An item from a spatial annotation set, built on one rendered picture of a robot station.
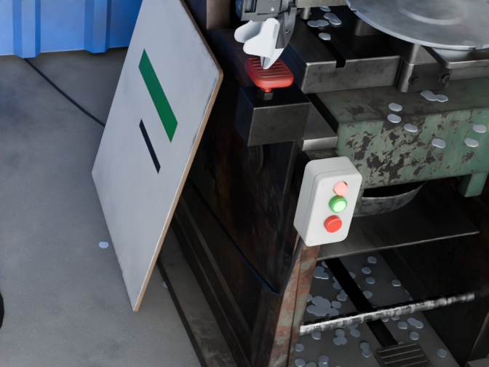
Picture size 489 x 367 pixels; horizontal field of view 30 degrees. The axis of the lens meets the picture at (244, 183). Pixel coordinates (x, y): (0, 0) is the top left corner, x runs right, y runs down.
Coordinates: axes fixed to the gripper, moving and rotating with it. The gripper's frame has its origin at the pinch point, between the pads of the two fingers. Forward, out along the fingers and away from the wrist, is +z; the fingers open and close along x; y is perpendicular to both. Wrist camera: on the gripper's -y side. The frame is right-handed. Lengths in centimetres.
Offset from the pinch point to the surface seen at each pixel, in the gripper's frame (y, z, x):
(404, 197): -37, 38, -7
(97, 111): -2, 77, -104
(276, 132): -1.5, 11.0, 3.1
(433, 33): -28.5, -1.5, -1.3
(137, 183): 4, 57, -46
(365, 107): -20.2, 12.2, -2.6
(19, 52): 14, 73, -133
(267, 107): 0.7, 6.3, 3.0
